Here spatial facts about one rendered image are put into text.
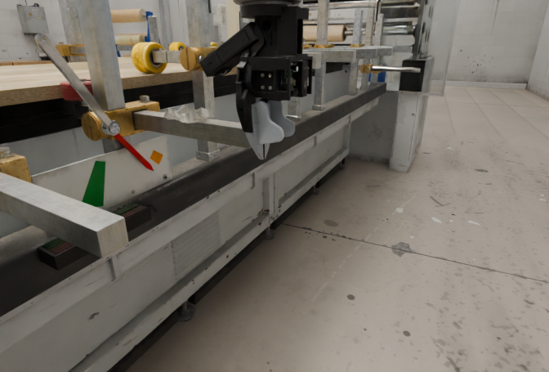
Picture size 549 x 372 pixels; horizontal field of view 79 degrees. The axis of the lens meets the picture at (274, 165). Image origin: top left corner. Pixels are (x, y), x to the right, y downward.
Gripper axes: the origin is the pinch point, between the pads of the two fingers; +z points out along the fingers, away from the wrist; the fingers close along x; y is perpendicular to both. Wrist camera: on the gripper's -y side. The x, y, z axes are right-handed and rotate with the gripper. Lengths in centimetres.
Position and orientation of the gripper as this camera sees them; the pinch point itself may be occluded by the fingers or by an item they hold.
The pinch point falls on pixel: (257, 150)
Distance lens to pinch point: 51.4
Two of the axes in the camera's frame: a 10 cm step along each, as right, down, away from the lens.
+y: 8.7, 1.6, -4.6
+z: 0.1, 9.4, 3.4
